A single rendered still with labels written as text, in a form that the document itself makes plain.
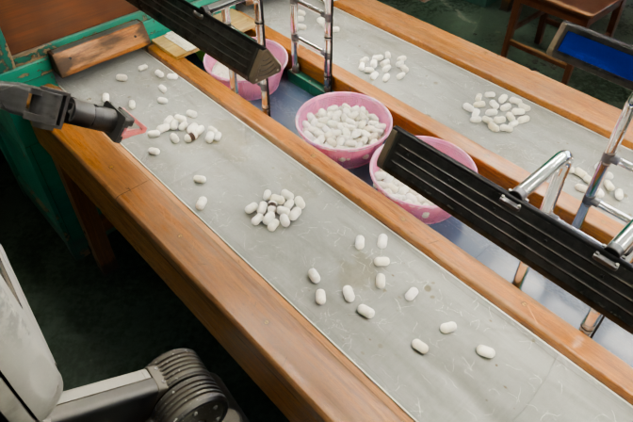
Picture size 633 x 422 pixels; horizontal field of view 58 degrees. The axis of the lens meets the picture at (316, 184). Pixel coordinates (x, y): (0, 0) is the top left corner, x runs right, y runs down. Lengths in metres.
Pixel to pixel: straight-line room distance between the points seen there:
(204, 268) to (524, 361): 0.65
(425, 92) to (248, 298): 0.89
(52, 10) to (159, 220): 0.78
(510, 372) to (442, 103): 0.85
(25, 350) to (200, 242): 0.73
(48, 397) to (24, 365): 0.06
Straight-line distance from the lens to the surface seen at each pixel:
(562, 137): 1.69
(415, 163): 0.96
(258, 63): 1.21
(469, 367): 1.14
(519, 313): 1.20
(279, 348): 1.10
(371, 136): 1.56
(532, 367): 1.17
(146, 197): 1.40
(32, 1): 1.83
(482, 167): 1.50
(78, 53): 1.86
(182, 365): 1.08
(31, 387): 0.62
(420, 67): 1.87
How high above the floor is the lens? 1.71
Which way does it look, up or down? 43 degrees down
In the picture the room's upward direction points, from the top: straight up
